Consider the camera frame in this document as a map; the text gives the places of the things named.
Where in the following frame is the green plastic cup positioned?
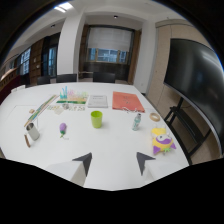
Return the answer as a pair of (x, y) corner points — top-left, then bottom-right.
(90, 110), (104, 129)

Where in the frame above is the beige tape roll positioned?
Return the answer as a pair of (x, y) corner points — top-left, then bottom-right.
(148, 112), (161, 122)

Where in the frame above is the small clear water bottle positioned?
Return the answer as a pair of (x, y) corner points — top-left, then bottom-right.
(131, 112), (143, 132)

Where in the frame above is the silver metal can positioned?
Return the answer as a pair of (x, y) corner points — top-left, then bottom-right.
(25, 122), (41, 141)

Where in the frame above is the colourful test tube rack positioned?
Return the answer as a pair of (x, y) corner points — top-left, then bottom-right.
(56, 85), (90, 105)

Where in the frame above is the ceiling light panel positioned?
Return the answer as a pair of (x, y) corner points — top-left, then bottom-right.
(53, 1), (75, 14)

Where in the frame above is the brown wooden stick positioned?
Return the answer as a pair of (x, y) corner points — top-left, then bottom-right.
(23, 133), (32, 149)

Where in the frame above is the large black display screen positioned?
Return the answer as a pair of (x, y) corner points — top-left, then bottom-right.
(163, 37), (224, 156)

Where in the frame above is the black display stand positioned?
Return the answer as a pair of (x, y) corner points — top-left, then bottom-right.
(163, 96), (213, 166)

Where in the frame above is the white window blind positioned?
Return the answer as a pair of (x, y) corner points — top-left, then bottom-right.
(87, 26), (134, 53)

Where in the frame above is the patterned sticker sheet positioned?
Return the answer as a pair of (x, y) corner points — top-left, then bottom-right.
(46, 104), (87, 113)

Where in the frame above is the purple eggplant keychain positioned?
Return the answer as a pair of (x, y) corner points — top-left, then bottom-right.
(58, 122), (69, 140)

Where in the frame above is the long striped ruler board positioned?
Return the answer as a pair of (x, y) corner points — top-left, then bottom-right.
(23, 94), (60, 128)

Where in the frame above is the yellow purple plush toy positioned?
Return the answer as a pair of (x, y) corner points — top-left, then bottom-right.
(150, 126), (177, 156)

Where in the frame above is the black office chair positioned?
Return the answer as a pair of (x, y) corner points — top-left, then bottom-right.
(36, 75), (51, 86)
(55, 73), (78, 84)
(92, 71), (117, 84)

